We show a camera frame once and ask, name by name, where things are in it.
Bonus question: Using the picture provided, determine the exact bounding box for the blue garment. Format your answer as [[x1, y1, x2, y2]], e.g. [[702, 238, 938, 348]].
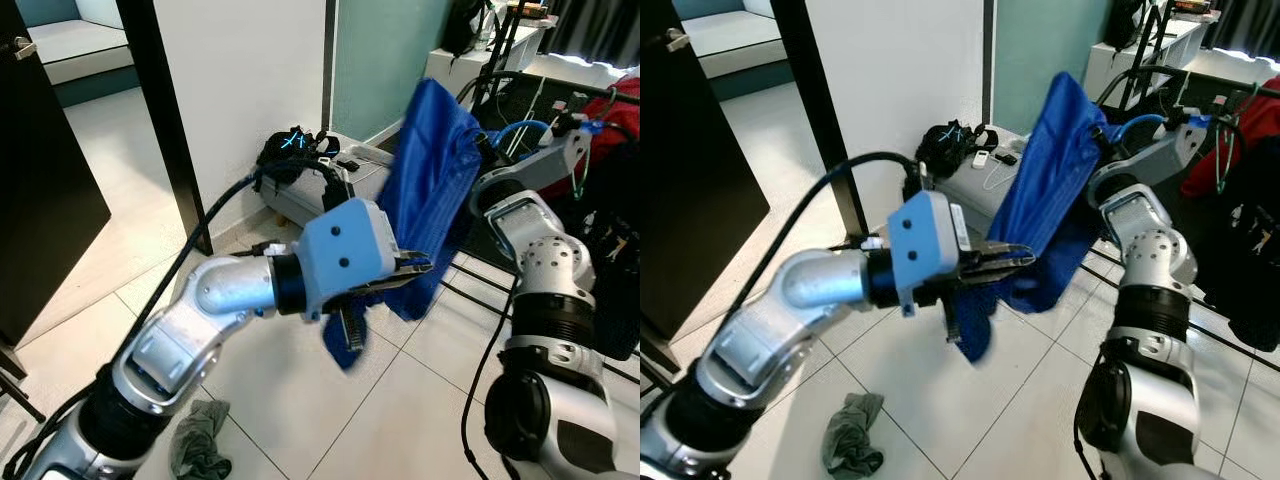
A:
[[948, 71, 1128, 364], [321, 77, 484, 372]]

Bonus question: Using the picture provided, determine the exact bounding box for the green plastic hanger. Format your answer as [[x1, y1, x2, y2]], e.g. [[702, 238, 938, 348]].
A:
[[1211, 84, 1258, 198], [571, 87, 614, 203]]

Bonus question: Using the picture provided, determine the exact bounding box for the grey ottoman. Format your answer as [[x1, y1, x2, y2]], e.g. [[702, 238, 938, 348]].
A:
[[262, 140, 399, 229], [943, 134, 1029, 219]]

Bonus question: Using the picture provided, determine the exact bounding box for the black bag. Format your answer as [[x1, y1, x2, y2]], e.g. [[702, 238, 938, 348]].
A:
[[1102, 0, 1153, 53], [440, 0, 493, 58], [914, 119, 1002, 183], [254, 127, 343, 193]]

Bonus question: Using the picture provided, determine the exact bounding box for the grey-green crumpled cloth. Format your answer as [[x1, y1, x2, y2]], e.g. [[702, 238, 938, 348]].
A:
[[821, 391, 888, 480], [169, 399, 234, 480]]

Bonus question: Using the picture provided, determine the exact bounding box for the white low cabinet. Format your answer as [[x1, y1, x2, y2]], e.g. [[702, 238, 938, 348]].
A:
[[425, 15, 561, 101], [1082, 10, 1217, 101]]

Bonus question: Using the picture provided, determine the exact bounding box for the red garment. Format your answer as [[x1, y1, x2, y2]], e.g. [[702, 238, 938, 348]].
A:
[[568, 74, 641, 203], [1178, 74, 1280, 203]]

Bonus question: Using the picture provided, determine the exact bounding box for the black metal stand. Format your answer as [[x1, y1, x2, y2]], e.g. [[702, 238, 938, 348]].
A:
[[640, 335, 683, 403], [0, 343, 47, 423]]

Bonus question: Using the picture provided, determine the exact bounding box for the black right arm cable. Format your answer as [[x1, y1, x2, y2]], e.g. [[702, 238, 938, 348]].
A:
[[1071, 343, 1113, 480], [461, 285, 523, 480]]

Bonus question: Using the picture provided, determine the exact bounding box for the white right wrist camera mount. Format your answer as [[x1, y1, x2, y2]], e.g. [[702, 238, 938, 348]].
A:
[[1088, 117, 1213, 208], [470, 126, 594, 214]]

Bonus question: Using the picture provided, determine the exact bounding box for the black door frame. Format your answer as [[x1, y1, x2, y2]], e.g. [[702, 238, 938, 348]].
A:
[[117, 0, 214, 257], [769, 0, 870, 238]]

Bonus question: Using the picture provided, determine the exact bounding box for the black door with handle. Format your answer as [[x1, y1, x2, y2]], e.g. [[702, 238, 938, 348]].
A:
[[0, 0, 112, 348], [640, 0, 772, 343]]

